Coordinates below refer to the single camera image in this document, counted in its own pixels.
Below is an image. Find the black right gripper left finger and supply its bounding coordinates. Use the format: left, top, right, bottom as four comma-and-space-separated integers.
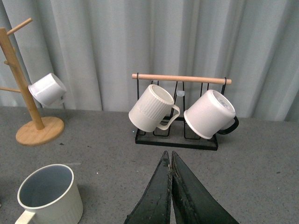
126, 151, 172, 224

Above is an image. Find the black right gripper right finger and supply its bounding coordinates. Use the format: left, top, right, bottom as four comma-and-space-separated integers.
171, 151, 238, 224

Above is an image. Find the cream ribbed cup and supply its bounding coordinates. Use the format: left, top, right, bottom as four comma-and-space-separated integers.
16, 164, 84, 224

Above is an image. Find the cream ribbed mug on rack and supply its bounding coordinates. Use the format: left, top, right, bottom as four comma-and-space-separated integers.
128, 84, 180, 132

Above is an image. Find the wooden mug tree stand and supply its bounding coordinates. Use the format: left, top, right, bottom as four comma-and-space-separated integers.
0, 18, 64, 146

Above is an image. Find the white mug on tree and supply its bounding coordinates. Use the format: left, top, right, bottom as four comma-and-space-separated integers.
28, 73, 67, 106

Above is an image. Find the white mug with black handle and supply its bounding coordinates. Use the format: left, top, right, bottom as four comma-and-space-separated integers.
184, 90, 239, 140

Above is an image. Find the black wire mug rack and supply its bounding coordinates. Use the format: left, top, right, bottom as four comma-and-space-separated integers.
132, 73, 232, 151

